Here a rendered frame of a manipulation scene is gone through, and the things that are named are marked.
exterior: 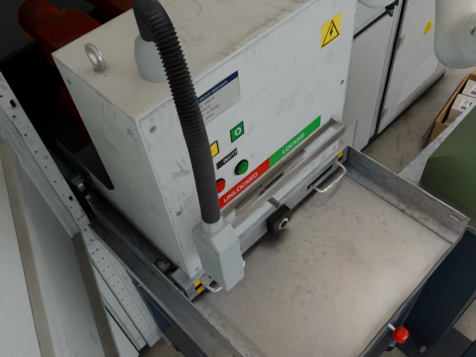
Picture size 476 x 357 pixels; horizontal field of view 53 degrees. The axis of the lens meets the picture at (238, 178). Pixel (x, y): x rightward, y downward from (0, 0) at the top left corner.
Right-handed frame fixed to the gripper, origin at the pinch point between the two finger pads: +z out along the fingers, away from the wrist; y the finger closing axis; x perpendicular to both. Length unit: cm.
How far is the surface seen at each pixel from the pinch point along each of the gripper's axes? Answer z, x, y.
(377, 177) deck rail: -14, -47, 11
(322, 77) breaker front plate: -46, -29, 6
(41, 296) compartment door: -91, -68, -14
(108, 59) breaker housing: -82, -34, -15
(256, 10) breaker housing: -68, -23, 2
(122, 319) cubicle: -15, -102, -66
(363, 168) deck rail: -13.5, -45.0, 7.4
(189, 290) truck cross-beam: -52, -75, -16
